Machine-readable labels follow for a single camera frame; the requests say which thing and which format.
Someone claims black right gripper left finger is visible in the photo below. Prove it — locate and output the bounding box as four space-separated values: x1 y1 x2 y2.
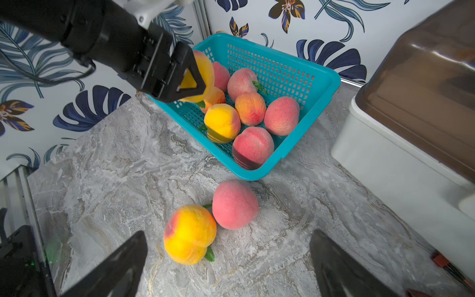
63 230 148 297

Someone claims yellow red peach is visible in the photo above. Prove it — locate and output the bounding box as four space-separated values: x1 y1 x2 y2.
235 92 267 126
204 103 241 144

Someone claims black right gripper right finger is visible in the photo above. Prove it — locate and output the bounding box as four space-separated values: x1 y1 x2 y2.
309 229 397 297

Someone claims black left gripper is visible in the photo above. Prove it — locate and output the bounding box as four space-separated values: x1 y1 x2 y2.
63 1 206 103

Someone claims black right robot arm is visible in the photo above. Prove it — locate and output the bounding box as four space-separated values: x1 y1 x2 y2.
1 225 396 297

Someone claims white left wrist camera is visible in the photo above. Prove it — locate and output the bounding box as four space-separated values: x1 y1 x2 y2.
117 0 194 29

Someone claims brown toy figure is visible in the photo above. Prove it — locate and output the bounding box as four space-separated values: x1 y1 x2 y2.
430 251 475 296

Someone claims brown white storage box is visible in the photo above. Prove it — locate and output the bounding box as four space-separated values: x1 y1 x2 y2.
331 1 475 278

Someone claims pink peach top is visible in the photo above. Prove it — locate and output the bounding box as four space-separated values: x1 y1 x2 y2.
212 180 259 230

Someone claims teal plastic basket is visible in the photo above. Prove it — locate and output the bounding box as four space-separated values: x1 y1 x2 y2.
156 33 341 181

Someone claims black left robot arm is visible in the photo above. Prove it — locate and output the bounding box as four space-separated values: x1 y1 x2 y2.
1 1 207 103

